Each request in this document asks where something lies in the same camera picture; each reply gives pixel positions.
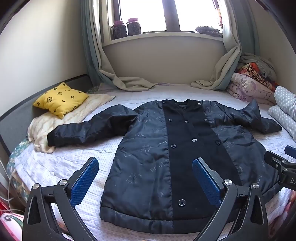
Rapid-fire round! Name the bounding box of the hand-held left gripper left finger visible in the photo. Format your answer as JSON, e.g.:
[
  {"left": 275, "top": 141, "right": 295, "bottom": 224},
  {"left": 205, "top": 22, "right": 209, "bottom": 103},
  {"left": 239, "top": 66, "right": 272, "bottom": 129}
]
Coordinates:
[{"left": 22, "top": 157, "right": 100, "bottom": 241}]

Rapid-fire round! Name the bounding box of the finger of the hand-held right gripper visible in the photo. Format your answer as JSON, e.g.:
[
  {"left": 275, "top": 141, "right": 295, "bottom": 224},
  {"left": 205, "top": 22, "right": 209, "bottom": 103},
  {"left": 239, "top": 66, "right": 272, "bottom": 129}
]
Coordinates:
[
  {"left": 284, "top": 145, "right": 296, "bottom": 161},
  {"left": 264, "top": 150, "right": 290, "bottom": 171}
]

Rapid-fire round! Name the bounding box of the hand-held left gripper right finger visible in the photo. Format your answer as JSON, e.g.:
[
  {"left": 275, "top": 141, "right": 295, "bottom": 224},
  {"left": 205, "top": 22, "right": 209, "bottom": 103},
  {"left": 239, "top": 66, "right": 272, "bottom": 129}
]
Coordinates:
[{"left": 192, "top": 158, "right": 270, "bottom": 241}]

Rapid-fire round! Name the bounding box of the black buttoned jacket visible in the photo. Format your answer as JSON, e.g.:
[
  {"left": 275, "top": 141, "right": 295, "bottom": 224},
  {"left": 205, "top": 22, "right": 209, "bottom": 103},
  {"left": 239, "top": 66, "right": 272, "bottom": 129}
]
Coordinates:
[{"left": 47, "top": 98, "right": 287, "bottom": 234}]

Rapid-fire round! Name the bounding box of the grey polka-dot pillow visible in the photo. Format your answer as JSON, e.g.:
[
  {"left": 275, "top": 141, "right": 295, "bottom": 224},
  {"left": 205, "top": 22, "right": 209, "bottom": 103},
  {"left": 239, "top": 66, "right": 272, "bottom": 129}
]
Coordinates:
[
  {"left": 274, "top": 86, "right": 296, "bottom": 116},
  {"left": 268, "top": 105, "right": 296, "bottom": 139}
]

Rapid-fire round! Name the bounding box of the pink patterned cloth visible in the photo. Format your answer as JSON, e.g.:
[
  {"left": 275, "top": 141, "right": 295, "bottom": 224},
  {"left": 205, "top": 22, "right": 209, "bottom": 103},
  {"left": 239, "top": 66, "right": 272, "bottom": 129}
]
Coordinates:
[
  {"left": 0, "top": 199, "right": 26, "bottom": 241},
  {"left": 268, "top": 195, "right": 296, "bottom": 241}
]

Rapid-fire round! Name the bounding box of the cream knitted blanket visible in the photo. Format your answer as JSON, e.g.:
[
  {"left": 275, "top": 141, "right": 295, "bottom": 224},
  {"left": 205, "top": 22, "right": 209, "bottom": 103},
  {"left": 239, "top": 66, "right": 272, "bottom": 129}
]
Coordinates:
[{"left": 27, "top": 93, "right": 116, "bottom": 154}]

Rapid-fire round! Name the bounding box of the teal floral bed sheet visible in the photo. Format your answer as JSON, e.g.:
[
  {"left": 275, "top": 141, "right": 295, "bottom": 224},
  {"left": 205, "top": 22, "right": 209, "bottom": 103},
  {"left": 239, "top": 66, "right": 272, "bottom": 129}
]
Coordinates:
[{"left": 6, "top": 139, "right": 30, "bottom": 193}]

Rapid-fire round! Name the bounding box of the yellow patterned pillow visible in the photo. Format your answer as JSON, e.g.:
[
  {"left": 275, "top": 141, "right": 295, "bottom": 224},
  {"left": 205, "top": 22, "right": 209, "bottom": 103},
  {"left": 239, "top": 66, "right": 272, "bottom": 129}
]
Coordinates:
[{"left": 33, "top": 82, "right": 90, "bottom": 119}]

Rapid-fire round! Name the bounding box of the orange patterned blanket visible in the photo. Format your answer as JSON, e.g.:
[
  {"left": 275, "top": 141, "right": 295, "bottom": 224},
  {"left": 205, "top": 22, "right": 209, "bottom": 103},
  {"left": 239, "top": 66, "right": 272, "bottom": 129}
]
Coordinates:
[{"left": 236, "top": 62, "right": 279, "bottom": 90}]

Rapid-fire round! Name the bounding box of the grey crumpled cloth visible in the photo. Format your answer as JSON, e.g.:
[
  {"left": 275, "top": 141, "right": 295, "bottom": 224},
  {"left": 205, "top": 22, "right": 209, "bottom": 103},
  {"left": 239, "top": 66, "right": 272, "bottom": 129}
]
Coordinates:
[{"left": 240, "top": 52, "right": 278, "bottom": 81}]

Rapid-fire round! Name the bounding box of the beige curtain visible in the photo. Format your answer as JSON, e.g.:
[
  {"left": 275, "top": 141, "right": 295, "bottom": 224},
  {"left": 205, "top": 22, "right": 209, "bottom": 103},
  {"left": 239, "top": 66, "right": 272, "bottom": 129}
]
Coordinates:
[
  {"left": 89, "top": 0, "right": 158, "bottom": 91},
  {"left": 191, "top": 0, "right": 242, "bottom": 91}
]

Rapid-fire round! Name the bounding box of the grey-green curtain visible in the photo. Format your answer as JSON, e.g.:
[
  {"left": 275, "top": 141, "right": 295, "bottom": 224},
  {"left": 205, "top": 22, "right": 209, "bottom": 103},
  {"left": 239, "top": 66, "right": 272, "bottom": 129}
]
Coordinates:
[
  {"left": 81, "top": 0, "right": 104, "bottom": 86},
  {"left": 240, "top": 0, "right": 262, "bottom": 58}
]

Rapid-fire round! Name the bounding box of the pile of dark dried goods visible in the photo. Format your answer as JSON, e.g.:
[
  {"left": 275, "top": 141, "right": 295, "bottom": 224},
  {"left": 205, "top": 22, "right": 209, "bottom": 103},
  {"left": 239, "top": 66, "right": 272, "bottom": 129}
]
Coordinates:
[{"left": 195, "top": 25, "right": 221, "bottom": 37}]

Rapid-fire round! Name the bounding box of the red patterned container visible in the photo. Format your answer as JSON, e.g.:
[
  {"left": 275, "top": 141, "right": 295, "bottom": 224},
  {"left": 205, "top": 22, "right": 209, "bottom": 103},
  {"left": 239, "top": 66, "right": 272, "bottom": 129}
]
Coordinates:
[{"left": 216, "top": 8, "right": 224, "bottom": 27}]

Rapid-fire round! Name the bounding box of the purple-lid jar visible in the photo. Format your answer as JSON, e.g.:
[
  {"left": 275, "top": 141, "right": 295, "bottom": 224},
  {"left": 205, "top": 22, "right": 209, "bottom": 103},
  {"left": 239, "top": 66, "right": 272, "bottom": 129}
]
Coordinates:
[
  {"left": 126, "top": 18, "right": 142, "bottom": 36},
  {"left": 111, "top": 20, "right": 127, "bottom": 40}
]

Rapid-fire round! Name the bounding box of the white cable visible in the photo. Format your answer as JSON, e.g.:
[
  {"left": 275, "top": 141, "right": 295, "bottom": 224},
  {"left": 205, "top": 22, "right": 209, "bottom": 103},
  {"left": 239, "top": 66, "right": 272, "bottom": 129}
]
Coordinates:
[{"left": 0, "top": 160, "right": 26, "bottom": 211}]

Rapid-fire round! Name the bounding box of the dark bed frame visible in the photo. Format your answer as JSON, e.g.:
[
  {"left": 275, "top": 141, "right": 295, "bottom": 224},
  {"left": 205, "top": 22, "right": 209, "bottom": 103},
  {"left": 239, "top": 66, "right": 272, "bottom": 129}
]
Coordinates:
[{"left": 0, "top": 74, "right": 93, "bottom": 158}]

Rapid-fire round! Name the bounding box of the window with brown frame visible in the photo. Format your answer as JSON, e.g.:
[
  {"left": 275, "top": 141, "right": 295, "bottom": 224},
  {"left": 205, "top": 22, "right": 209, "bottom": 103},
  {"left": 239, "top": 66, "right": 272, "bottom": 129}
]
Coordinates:
[{"left": 99, "top": 0, "right": 229, "bottom": 47}]

